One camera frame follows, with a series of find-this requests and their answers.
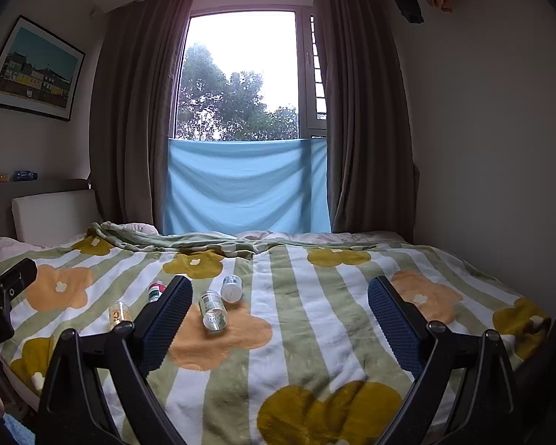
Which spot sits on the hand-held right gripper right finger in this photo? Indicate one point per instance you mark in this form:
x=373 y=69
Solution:
x=394 y=322

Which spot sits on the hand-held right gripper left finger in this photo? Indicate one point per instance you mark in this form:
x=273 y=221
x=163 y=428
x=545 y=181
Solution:
x=167 y=320

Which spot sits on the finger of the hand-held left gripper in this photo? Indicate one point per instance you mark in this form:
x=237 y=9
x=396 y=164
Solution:
x=14 y=276

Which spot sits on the clear cup orange print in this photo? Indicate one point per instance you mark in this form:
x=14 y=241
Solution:
x=118 y=315

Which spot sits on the bottle with green label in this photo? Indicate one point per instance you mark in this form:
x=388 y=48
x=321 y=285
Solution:
x=212 y=310

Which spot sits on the white headboard cushion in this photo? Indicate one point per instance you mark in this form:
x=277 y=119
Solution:
x=51 y=215

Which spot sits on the bottle with white cap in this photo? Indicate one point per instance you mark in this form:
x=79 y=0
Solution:
x=231 y=288

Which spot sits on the floral striped blanket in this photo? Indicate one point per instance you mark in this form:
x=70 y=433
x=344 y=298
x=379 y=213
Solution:
x=306 y=324

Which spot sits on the small blue toy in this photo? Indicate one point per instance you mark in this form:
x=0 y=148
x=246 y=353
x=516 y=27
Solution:
x=24 y=175

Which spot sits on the pale pink bed sheet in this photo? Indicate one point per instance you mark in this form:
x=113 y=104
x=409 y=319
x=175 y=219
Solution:
x=333 y=238

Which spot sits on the light blue cloth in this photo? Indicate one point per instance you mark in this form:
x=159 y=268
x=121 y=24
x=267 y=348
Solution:
x=245 y=185

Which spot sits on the brown curtain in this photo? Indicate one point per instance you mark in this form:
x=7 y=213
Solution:
x=366 y=116
x=134 y=111

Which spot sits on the window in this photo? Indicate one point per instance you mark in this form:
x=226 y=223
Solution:
x=241 y=69

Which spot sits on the framed wall picture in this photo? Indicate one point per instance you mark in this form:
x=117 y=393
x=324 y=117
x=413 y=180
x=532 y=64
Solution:
x=34 y=69

